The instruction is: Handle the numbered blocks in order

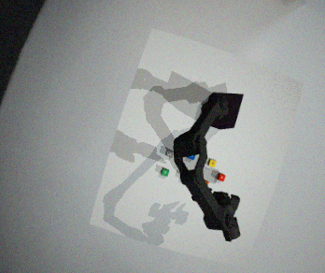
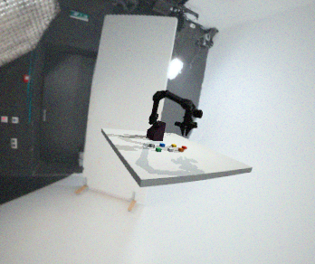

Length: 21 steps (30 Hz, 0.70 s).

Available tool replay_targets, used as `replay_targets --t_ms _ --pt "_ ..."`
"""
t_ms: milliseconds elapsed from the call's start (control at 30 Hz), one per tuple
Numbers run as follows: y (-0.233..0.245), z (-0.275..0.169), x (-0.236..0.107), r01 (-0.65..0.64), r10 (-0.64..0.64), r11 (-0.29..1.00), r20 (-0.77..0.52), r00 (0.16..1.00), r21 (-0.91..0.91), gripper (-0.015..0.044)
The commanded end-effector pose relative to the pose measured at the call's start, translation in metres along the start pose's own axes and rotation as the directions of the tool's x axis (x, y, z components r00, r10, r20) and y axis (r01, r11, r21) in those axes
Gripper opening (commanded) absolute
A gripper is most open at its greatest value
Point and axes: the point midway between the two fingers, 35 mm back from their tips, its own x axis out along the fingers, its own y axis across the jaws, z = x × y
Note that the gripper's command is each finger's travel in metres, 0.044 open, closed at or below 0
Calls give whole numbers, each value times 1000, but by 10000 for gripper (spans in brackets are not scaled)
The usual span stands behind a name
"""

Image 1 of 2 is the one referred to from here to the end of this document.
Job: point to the red block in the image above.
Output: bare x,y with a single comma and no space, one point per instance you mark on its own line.
221,177

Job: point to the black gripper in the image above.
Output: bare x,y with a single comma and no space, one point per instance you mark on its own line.
235,199

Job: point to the green block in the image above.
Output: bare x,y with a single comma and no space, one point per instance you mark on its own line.
165,172

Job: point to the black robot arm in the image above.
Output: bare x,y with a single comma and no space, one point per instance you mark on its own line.
218,215

